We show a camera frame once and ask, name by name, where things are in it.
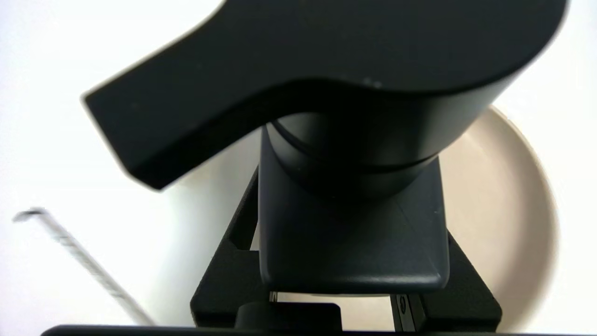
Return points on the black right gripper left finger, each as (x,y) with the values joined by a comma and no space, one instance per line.
(226,284)

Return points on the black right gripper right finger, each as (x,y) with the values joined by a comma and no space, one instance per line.
(466,298)

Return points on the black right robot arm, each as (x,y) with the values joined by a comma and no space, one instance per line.
(326,70)

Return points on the beige round plate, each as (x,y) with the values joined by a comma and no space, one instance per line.
(499,219)

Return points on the thin metal rod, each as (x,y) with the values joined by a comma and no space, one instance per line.
(81,257)

